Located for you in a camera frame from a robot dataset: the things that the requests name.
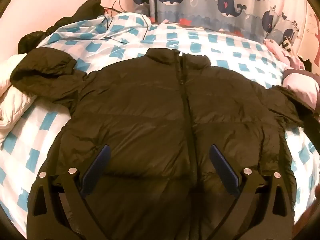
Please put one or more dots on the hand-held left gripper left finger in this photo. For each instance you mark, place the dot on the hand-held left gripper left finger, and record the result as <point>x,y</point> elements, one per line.
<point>96,170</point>

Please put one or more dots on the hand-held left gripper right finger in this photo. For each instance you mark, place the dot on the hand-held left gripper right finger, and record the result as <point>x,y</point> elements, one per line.
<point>225,170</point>

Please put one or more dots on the black puffer jacket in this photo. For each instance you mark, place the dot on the black puffer jacket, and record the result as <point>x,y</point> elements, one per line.
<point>150,105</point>

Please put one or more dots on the white quilted jacket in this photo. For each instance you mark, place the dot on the white quilted jacket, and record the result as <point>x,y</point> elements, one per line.
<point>12,105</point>

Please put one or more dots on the pink and purple jacket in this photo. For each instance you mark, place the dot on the pink and purple jacket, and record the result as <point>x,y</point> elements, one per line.
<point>300,85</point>

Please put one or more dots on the blue white checked bed cover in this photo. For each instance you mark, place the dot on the blue white checked bed cover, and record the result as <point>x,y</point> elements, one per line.
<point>225,45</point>

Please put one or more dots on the pink crumpled garment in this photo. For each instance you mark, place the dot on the pink crumpled garment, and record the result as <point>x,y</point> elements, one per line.
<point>275,47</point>

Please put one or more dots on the black white striped item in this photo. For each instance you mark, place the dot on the black white striped item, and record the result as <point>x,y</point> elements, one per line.
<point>288,42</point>

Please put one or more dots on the black crumpled garment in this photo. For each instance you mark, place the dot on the black crumpled garment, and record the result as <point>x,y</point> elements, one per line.
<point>85,10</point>

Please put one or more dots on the whale print curtain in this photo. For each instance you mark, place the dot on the whale print curtain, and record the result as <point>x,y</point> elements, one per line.
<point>200,5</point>

